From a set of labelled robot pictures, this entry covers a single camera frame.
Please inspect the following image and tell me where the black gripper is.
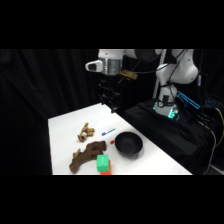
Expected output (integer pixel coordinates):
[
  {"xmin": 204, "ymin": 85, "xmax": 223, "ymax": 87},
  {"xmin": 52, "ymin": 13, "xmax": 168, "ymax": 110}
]
[{"xmin": 98, "ymin": 75, "xmax": 121, "ymax": 114}]

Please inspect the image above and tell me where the black bowl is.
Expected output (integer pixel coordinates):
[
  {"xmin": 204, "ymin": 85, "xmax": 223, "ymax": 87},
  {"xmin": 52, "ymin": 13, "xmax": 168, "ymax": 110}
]
[{"xmin": 114, "ymin": 131, "xmax": 144, "ymax": 159}]

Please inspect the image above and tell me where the blue and white marker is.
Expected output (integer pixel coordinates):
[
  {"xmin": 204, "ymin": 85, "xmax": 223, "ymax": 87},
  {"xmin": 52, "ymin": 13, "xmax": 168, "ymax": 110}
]
[{"xmin": 101, "ymin": 126, "xmax": 117, "ymax": 137}]

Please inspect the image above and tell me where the brown plush animal toy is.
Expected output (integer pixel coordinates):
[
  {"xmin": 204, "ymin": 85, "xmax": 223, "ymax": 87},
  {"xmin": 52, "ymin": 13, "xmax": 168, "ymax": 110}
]
[{"xmin": 68, "ymin": 140, "xmax": 108, "ymax": 174}]

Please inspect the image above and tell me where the green block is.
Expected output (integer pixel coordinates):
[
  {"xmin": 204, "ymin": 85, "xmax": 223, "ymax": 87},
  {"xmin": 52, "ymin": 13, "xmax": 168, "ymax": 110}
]
[{"xmin": 96, "ymin": 154, "xmax": 111, "ymax": 173}]

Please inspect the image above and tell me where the black robot stand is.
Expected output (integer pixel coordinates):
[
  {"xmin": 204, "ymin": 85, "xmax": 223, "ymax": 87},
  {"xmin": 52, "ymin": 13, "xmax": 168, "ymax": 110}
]
[{"xmin": 122, "ymin": 98, "xmax": 224, "ymax": 176}]

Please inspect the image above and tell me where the orange block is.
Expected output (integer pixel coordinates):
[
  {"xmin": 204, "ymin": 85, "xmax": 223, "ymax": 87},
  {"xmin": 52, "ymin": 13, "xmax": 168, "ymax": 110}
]
[{"xmin": 99, "ymin": 160, "xmax": 113, "ymax": 176}]

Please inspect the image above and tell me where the black curtain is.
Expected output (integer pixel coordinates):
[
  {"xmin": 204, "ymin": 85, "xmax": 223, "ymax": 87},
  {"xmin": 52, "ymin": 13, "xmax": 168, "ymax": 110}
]
[{"xmin": 0, "ymin": 49, "xmax": 224, "ymax": 176}]

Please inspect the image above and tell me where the blue lit strip device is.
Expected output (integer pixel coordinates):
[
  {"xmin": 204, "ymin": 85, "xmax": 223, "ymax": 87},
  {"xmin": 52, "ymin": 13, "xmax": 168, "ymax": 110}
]
[{"xmin": 176, "ymin": 90, "xmax": 202, "ymax": 111}]

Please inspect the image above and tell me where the tan tag on cable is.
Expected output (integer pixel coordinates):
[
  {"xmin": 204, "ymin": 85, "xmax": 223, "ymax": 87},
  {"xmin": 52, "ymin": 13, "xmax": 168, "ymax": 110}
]
[{"xmin": 120, "ymin": 69, "xmax": 139, "ymax": 81}]

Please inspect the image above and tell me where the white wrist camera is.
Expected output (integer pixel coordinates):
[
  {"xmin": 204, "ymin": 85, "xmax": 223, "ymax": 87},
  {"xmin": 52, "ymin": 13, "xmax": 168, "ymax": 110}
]
[{"xmin": 84, "ymin": 59, "xmax": 104, "ymax": 73}]

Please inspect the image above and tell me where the yellow cable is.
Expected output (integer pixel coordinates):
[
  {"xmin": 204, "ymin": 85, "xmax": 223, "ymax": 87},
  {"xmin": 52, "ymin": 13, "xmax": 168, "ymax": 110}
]
[{"xmin": 214, "ymin": 106, "xmax": 224, "ymax": 148}]

